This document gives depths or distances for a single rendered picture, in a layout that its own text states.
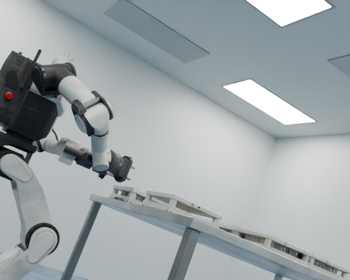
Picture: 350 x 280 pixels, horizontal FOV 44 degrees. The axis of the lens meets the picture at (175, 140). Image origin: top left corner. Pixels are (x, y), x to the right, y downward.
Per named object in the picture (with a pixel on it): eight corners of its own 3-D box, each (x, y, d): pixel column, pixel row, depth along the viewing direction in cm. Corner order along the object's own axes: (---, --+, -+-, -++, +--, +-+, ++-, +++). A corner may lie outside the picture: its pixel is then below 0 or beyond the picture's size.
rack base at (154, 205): (168, 211, 163) (170, 205, 163) (140, 204, 184) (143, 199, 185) (217, 232, 173) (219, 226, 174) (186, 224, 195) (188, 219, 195)
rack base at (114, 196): (149, 214, 229) (150, 209, 229) (171, 219, 208) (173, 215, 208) (108, 197, 218) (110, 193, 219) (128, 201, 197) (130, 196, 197)
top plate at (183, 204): (172, 198, 164) (174, 193, 164) (145, 194, 185) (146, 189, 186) (221, 220, 174) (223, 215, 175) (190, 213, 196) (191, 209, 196)
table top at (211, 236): (279, 275, 304) (280, 270, 305) (438, 330, 207) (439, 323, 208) (88, 199, 240) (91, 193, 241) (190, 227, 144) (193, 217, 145)
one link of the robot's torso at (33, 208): (34, 264, 180) (-12, 161, 173) (26, 255, 195) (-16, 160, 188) (68, 246, 187) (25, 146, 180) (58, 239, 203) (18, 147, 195)
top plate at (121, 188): (152, 204, 230) (153, 201, 231) (174, 210, 209) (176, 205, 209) (112, 188, 219) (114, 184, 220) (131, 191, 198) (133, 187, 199)
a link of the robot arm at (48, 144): (51, 159, 213) (35, 154, 227) (70, 151, 219) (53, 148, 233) (45, 139, 210) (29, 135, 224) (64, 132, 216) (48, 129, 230)
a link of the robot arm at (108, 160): (118, 148, 189) (103, 139, 180) (120, 170, 184) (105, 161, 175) (96, 156, 193) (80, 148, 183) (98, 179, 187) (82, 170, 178)
